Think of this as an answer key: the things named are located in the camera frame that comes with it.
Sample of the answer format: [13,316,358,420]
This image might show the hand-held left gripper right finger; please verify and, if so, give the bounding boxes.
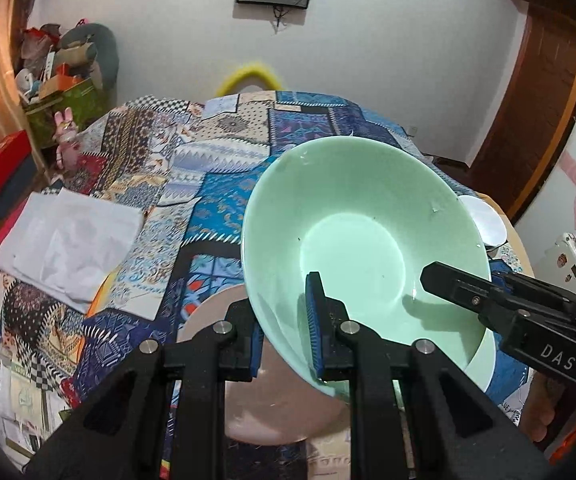
[305,271,554,480]

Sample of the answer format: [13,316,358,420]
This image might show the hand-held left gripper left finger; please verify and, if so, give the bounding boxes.
[22,297,267,480]

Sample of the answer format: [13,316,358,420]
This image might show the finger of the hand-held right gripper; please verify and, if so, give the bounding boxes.
[419,260,520,334]
[490,270,576,312]

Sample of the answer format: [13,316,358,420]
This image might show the large green bowl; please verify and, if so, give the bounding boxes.
[241,136,493,403]

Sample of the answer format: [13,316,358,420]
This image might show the person's right hand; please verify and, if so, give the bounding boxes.
[520,375,576,443]

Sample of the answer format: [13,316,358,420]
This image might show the white sticker-covered box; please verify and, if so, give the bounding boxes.
[538,232,576,292]

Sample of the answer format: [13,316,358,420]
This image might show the pink plate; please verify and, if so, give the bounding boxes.
[175,284,351,446]

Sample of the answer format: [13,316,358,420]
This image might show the small white bowl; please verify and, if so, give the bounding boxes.
[458,195,507,248]

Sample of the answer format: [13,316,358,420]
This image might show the person's orange clothing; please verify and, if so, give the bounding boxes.
[550,427,576,467]

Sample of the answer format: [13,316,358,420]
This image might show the patchwork printed blanket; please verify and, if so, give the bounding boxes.
[0,91,529,480]

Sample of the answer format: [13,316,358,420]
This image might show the brown wooden door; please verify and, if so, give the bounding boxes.
[468,0,576,221]

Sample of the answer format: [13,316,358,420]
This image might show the white folded cloth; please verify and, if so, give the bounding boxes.
[0,189,146,315]

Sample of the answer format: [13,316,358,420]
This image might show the pink bunny toy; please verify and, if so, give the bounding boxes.
[54,109,82,171]

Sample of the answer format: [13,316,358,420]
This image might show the dark grey box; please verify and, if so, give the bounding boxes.
[0,157,37,221]

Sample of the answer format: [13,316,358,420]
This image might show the grey plush toy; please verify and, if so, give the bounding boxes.
[60,22,120,93]

